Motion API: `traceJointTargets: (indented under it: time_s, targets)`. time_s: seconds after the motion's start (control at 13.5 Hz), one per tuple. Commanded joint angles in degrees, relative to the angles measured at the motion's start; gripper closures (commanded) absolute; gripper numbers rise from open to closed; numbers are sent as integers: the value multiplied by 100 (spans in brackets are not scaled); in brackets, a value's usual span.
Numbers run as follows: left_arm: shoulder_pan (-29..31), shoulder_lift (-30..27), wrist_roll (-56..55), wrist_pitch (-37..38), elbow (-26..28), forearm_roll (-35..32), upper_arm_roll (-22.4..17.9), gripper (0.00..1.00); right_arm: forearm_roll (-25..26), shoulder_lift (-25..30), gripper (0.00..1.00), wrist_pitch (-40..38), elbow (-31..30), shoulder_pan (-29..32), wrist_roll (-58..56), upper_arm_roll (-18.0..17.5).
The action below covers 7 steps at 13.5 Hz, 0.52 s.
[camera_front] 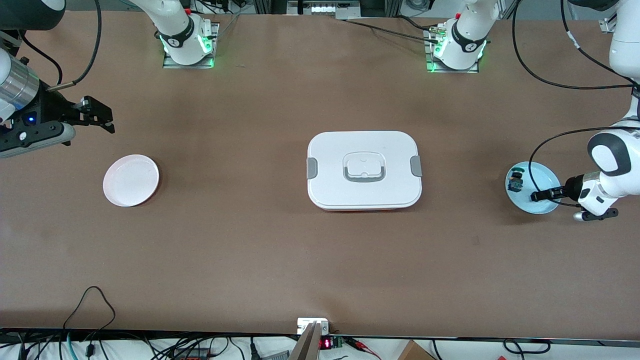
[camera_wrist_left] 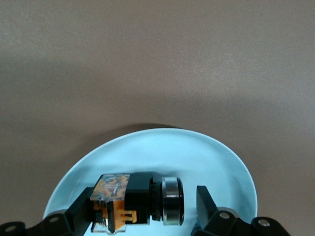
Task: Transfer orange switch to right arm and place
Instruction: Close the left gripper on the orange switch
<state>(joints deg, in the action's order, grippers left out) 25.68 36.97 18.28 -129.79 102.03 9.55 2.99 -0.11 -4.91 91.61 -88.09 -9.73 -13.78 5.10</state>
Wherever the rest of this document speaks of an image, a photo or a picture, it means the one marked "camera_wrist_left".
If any light blue plate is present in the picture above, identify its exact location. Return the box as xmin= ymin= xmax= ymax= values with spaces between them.
xmin=43 ymin=128 xmax=258 ymax=236

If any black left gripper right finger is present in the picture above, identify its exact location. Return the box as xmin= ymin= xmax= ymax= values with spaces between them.
xmin=190 ymin=185 xmax=292 ymax=236

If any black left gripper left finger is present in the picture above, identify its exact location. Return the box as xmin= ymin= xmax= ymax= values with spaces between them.
xmin=0 ymin=186 xmax=95 ymax=236

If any orange push button switch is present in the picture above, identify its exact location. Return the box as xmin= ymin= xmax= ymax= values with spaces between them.
xmin=90 ymin=172 xmax=185 ymax=234

